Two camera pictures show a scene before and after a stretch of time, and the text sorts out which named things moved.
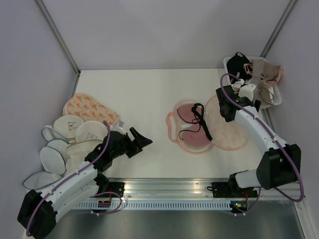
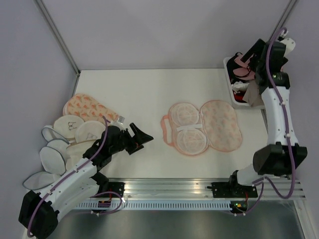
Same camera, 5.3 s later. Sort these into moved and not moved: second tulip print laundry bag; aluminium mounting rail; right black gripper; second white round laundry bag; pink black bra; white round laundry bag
Moved: right black gripper; pink black bra
Not moved: white round laundry bag; aluminium mounting rail; second tulip print laundry bag; second white round laundry bag
